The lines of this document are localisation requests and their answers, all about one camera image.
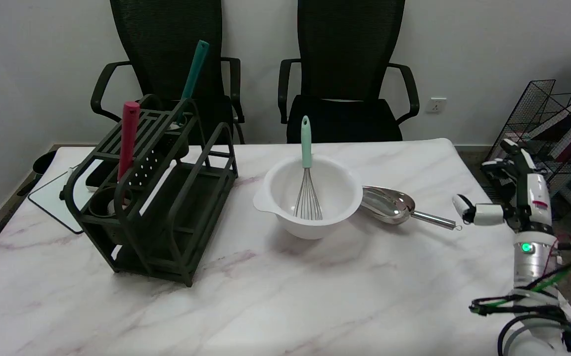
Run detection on teal handled utensil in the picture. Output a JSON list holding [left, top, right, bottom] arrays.
[[174, 41, 210, 127]]

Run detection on dark green utensil rack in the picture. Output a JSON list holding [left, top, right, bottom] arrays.
[[59, 94, 239, 287]]

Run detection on black waste bin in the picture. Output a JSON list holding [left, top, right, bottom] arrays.
[[32, 151, 57, 179]]

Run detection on red handled utensil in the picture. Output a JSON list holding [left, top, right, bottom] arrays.
[[117, 101, 141, 206]]

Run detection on black mesh office chair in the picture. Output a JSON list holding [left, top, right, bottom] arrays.
[[278, 0, 421, 144], [91, 0, 246, 145]]

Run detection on white mixing bowl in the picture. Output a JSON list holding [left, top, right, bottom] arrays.
[[253, 154, 364, 240]]

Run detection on white board with black edge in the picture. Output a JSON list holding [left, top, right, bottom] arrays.
[[28, 158, 100, 234]]

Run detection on shiny metal scoop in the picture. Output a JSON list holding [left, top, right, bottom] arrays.
[[362, 185, 463, 231]]

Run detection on whisk with mint handle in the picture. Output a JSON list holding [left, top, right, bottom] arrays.
[[293, 116, 324, 221]]

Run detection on maroon book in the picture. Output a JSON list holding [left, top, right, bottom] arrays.
[[525, 110, 571, 145]]

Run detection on black wire mesh rack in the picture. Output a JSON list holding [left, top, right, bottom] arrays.
[[481, 79, 571, 223]]

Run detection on green robot cable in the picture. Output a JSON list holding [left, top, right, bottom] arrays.
[[471, 241, 571, 312]]

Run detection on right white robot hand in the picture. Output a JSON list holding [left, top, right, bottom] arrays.
[[453, 138, 554, 234]]

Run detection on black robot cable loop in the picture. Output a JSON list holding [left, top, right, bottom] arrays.
[[470, 292, 571, 356]]

